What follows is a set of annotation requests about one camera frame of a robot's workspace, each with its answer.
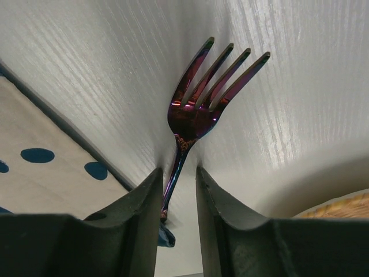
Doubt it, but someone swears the utensil with patterned handle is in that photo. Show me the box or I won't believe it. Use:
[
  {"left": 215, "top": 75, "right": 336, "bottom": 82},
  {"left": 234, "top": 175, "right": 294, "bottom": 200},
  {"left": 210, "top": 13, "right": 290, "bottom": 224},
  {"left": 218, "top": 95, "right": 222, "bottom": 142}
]
[{"left": 161, "top": 37, "right": 270, "bottom": 222}]

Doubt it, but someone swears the blue cartoon placemat cloth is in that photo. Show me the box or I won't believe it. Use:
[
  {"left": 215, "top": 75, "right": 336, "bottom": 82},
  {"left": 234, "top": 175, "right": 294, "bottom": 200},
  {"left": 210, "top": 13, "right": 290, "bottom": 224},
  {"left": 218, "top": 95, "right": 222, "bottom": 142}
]
[{"left": 0, "top": 62, "right": 176, "bottom": 249}]

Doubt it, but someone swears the orange woven round coaster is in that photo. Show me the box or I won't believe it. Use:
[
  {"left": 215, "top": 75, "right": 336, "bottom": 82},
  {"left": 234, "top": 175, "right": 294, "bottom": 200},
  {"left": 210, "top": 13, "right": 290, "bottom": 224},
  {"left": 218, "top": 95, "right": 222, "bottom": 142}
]
[{"left": 295, "top": 193, "right": 368, "bottom": 219}]

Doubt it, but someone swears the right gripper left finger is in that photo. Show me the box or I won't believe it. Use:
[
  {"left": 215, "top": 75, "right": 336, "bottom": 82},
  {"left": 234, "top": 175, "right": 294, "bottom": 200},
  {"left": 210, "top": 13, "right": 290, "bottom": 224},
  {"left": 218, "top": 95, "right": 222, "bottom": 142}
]
[{"left": 1, "top": 169, "right": 163, "bottom": 276}]

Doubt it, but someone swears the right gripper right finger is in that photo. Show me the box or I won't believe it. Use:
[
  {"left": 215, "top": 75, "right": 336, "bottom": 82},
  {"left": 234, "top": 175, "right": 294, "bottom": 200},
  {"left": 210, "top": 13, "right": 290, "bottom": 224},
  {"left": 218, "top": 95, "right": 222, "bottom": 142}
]
[{"left": 196, "top": 167, "right": 368, "bottom": 276}]

